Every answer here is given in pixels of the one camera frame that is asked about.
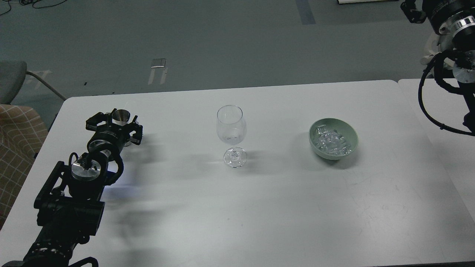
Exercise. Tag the silver floor plate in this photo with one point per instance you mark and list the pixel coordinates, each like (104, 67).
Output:
(158, 63)

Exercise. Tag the clear ice cubes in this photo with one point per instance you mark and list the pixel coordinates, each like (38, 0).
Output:
(331, 142)

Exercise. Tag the white office chair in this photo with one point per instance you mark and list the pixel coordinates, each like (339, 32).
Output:
(434, 45)

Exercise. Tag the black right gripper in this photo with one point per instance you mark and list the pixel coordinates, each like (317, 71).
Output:
(437, 11)

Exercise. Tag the steel cocktail jigger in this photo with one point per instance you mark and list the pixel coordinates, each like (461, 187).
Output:
(120, 118)

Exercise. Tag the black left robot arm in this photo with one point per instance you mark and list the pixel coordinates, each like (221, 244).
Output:
(69, 203)

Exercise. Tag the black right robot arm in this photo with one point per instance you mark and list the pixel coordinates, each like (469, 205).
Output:
(449, 52)

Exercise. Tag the clear wine glass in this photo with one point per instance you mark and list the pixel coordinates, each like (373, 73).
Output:
(231, 129)

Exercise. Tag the beige checked cushion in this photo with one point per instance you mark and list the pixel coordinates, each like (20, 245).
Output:
(22, 134)

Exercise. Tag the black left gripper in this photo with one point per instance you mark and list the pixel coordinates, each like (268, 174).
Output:
(103, 132)

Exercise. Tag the green bowl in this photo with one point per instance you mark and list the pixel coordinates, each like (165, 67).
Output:
(342, 127)

